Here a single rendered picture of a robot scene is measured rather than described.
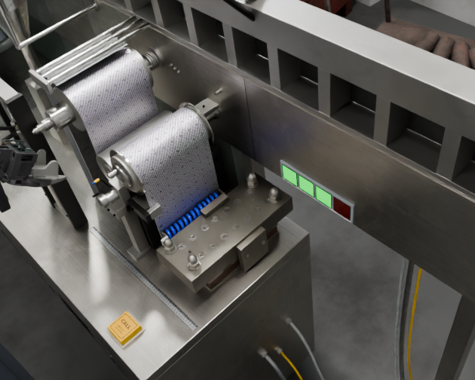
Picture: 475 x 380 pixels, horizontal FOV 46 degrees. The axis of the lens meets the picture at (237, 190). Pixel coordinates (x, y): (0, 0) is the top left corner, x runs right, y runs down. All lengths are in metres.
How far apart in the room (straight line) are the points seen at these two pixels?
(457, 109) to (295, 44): 0.38
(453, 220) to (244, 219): 0.65
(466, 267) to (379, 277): 1.47
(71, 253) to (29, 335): 1.09
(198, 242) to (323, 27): 0.73
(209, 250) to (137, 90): 0.51
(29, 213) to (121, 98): 0.62
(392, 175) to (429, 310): 1.50
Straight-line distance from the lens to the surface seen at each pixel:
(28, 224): 2.04
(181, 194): 1.62
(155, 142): 1.51
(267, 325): 1.91
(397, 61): 1.10
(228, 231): 1.62
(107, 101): 1.63
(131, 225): 1.69
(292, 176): 1.52
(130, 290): 1.73
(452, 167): 1.13
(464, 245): 1.25
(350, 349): 2.55
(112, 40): 1.69
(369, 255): 2.81
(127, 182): 1.51
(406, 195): 1.26
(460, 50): 3.30
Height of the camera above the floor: 2.29
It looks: 47 degrees down
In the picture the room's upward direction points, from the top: 11 degrees counter-clockwise
